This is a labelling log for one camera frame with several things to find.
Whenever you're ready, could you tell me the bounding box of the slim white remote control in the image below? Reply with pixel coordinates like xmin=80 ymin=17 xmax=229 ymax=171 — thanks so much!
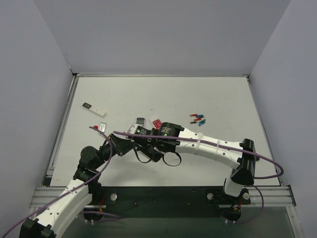
xmin=137 ymin=149 xmax=147 ymax=162

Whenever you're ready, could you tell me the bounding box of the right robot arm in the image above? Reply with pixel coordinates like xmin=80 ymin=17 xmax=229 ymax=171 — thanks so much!
xmin=128 ymin=122 xmax=257 ymax=197

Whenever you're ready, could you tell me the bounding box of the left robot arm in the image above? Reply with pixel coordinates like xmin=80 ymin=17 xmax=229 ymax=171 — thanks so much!
xmin=19 ymin=134 xmax=133 ymax=238

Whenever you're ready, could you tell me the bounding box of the red white remote control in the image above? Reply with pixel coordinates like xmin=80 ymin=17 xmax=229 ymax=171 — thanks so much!
xmin=150 ymin=117 xmax=162 ymax=130

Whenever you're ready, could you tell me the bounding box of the grey white remote control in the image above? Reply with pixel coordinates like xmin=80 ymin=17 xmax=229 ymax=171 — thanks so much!
xmin=136 ymin=117 xmax=146 ymax=126

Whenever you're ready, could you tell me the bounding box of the white remote black tip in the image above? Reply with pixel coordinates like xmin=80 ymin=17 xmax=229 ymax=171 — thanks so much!
xmin=82 ymin=102 xmax=106 ymax=118

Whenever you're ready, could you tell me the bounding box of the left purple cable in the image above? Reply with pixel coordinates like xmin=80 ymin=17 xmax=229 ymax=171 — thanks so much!
xmin=2 ymin=125 xmax=114 ymax=235

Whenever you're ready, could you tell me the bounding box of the purple cable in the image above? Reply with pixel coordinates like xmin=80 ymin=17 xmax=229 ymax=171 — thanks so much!
xmin=2 ymin=125 xmax=114 ymax=235
xmin=112 ymin=130 xmax=285 ymax=179

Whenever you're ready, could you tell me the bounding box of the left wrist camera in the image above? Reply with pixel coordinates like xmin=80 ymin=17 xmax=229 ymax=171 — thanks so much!
xmin=94 ymin=122 xmax=107 ymax=133

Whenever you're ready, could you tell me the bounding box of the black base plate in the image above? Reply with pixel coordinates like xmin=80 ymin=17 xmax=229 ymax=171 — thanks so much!
xmin=84 ymin=186 xmax=251 ymax=221

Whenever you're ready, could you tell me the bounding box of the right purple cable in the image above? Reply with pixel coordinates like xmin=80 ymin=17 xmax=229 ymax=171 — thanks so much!
xmin=112 ymin=130 xmax=285 ymax=179

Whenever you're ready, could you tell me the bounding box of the aluminium frame rail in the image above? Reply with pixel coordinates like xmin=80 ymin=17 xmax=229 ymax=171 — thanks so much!
xmin=29 ymin=186 xmax=296 ymax=208

